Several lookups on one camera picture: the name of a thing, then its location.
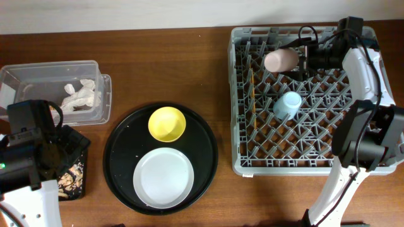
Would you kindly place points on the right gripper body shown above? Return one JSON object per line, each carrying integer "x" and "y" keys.
{"x": 303, "y": 62}

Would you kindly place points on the pink cup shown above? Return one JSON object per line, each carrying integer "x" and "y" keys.
{"x": 281, "y": 60}

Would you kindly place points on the light blue cup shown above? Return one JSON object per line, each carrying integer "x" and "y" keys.
{"x": 287, "y": 105}

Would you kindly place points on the wooden chopstick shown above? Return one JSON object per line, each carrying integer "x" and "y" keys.
{"x": 253, "y": 97}

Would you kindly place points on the yellow bowl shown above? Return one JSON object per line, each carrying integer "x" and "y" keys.
{"x": 167, "y": 124}

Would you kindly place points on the grey round plate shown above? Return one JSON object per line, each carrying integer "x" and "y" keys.
{"x": 163, "y": 178}

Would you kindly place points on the white tissue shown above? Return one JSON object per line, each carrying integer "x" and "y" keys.
{"x": 86, "y": 96}

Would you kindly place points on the peanut shells and rice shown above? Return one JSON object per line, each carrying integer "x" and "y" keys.
{"x": 72, "y": 183}

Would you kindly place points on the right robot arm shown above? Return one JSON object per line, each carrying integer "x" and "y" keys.
{"x": 368, "y": 134}

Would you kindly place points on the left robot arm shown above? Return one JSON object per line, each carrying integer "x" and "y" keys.
{"x": 35, "y": 154}

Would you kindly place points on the grey dishwasher rack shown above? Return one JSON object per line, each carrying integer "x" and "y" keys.
{"x": 302, "y": 145}

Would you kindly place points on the round black serving tray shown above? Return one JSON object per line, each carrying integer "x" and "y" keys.
{"x": 130, "y": 141}

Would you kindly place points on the clear plastic bin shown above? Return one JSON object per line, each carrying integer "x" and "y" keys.
{"x": 48, "y": 80}

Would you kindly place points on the black rectangular tray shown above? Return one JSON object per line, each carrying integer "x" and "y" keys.
{"x": 76, "y": 145}

